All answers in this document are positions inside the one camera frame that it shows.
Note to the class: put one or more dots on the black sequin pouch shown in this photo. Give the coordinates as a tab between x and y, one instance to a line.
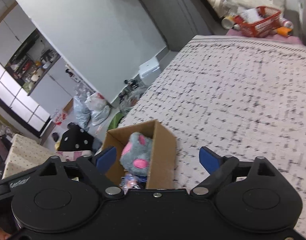
131	181

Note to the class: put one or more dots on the orange toy carrot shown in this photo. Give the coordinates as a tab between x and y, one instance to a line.
284	31

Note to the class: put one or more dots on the red plastic basket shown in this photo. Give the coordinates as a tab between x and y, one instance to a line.
258	22

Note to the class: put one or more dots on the cream dotted cloth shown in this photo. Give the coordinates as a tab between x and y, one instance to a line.
24	154

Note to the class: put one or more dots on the grey door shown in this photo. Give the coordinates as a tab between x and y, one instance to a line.
178	21

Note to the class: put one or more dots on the red white snack bag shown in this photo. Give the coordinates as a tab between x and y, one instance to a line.
59	116

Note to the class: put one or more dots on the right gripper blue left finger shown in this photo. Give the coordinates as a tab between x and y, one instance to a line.
105	159

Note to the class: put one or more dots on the brown cardboard box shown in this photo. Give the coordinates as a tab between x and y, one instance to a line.
163	155

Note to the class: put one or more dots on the white plastic garbage bag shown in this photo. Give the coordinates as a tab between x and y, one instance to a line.
95	102

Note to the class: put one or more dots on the white square appliance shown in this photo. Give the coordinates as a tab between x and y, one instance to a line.
149	71

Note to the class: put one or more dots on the grey plastic garbage bag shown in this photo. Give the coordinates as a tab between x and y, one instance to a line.
84	116

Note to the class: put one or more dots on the white black patterned bedspread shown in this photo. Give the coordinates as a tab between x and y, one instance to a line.
237	96

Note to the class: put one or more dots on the kitchen shelf with items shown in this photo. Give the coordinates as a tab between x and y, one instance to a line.
31	61

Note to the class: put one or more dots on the grey plush paw toy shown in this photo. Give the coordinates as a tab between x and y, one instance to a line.
135	157

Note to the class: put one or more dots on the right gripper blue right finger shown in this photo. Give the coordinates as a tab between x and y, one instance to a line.
209	160

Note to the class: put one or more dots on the black dotted stool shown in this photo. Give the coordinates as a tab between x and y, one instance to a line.
76	139

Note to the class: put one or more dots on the clear plastic bottle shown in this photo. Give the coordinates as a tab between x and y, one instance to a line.
224	7

